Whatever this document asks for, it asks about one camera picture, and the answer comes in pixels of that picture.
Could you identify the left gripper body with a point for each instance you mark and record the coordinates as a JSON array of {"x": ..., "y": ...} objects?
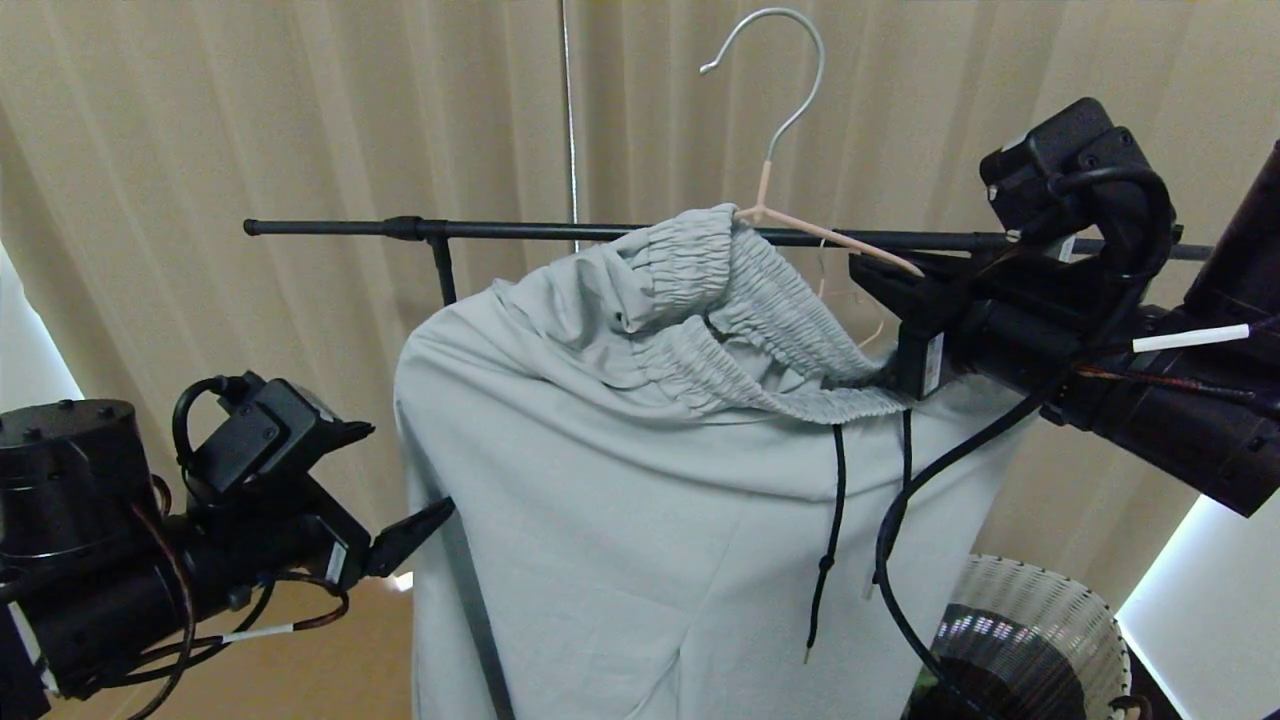
[{"x": 270, "y": 560}]

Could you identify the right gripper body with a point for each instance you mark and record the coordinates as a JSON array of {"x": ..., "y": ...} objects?
[{"x": 1010, "y": 340}]

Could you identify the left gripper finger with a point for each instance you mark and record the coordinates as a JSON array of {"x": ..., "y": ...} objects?
[{"x": 415, "y": 535}]

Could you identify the pink clothes hanger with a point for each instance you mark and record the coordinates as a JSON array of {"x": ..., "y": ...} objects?
[
  {"x": 767, "y": 180},
  {"x": 822, "y": 270}
]

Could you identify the pale grey shorts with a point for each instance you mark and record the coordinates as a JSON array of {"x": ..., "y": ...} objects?
[{"x": 650, "y": 500}]

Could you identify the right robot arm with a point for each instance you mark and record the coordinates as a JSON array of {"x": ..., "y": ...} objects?
[{"x": 1200, "y": 440}]

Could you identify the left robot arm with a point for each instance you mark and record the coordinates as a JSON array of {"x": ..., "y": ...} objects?
[{"x": 80, "y": 480}]

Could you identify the white laundry basket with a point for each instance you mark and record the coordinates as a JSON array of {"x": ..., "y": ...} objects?
[{"x": 1050, "y": 620}]

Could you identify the black clothes rack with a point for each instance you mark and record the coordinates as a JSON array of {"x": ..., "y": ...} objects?
[{"x": 520, "y": 231}]

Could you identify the beige curtain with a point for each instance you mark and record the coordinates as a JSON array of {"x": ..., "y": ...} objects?
[{"x": 250, "y": 120}]

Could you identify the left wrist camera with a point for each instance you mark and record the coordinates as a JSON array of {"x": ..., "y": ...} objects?
[{"x": 260, "y": 430}]

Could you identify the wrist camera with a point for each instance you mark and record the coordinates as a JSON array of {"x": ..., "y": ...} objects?
[
  {"x": 1060, "y": 160},
  {"x": 260, "y": 430}
]

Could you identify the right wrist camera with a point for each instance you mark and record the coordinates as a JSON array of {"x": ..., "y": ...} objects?
[{"x": 1060, "y": 160}]

